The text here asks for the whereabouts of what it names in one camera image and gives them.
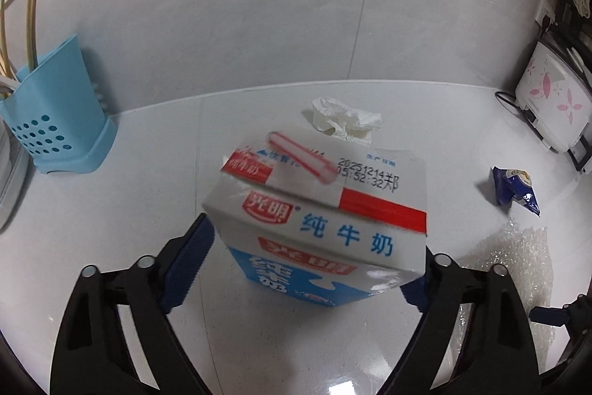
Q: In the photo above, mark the blue and white milk carton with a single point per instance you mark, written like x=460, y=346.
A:
x=323, y=237

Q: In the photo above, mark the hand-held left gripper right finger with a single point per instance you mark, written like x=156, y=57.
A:
x=414, y=291

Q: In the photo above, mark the blue snack wrapper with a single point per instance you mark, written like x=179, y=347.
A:
x=513, y=189

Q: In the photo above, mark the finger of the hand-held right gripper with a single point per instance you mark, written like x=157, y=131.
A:
x=548, y=315

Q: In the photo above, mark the black metal rack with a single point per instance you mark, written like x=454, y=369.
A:
x=562, y=6

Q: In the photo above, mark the light blue utensil holder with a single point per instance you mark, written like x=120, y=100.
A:
x=60, y=99

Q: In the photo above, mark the blue patterned plate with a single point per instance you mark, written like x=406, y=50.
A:
x=11, y=182

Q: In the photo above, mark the white floral rice cooker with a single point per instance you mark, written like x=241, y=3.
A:
x=550, y=94

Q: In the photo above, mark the clear bubble wrap sheet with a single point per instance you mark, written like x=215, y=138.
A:
x=513, y=265

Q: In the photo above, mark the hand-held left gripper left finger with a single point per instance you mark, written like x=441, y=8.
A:
x=185, y=265

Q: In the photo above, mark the white wall socket with plug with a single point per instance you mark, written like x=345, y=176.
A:
x=545, y=11

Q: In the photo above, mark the white spoon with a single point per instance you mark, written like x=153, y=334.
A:
x=7, y=87

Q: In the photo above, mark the white tissue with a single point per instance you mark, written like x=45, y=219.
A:
x=342, y=117

